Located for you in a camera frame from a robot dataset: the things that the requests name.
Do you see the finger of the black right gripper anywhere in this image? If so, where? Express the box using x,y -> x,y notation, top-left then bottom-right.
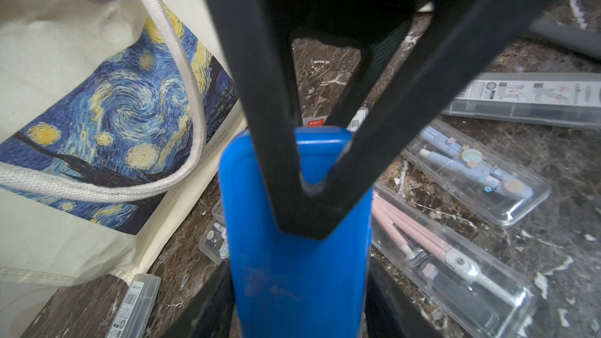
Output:
206,0 -> 552,239

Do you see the light blue compass case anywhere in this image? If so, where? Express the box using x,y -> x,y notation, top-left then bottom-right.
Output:
199,200 -> 229,264

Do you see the cream canvas tote bag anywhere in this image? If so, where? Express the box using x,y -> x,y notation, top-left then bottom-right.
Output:
1,0 -> 246,286

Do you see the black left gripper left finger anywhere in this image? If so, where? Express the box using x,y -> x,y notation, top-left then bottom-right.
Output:
161,260 -> 235,338

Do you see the long barcode clear case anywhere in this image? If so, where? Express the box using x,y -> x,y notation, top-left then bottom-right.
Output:
106,274 -> 161,338

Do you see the clear compass case right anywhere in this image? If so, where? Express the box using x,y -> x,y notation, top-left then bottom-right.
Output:
441,73 -> 600,130

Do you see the pink compass clear case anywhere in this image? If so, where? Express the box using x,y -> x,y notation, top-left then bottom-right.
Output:
372,183 -> 537,337

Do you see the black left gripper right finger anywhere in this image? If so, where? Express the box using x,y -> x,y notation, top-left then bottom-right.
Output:
365,258 -> 441,338

